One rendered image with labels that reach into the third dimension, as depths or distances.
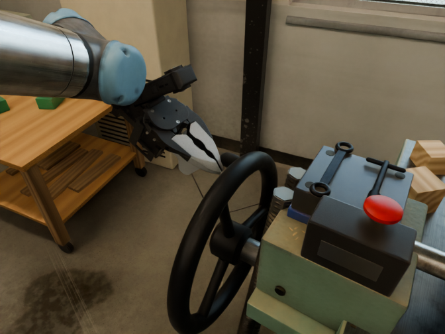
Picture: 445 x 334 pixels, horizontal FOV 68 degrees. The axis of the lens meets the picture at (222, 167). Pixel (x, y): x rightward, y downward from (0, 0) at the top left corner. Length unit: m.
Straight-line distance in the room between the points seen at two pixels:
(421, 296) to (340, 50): 1.31
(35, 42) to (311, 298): 0.36
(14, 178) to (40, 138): 0.50
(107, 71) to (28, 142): 1.02
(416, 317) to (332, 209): 0.15
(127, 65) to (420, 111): 1.45
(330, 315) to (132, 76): 0.34
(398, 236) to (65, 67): 0.34
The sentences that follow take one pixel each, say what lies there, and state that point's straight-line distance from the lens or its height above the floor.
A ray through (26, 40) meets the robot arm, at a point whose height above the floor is 1.12.
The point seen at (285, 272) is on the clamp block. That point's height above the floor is 0.93.
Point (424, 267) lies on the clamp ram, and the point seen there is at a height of 0.95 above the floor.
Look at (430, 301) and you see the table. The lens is 0.42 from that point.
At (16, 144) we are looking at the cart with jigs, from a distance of 1.41.
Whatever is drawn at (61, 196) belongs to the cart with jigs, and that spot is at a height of 0.18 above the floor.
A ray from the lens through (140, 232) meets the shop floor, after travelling 1.63.
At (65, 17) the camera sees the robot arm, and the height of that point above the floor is 1.07.
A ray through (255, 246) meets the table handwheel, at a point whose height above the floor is 0.83.
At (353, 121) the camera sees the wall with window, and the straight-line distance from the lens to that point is 1.74.
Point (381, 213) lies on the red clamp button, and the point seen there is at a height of 1.02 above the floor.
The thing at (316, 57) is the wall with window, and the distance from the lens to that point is 1.63.
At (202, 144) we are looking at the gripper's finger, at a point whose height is 0.92.
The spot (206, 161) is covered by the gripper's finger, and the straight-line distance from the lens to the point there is 0.50.
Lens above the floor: 1.22
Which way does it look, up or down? 39 degrees down
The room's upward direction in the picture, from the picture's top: straight up
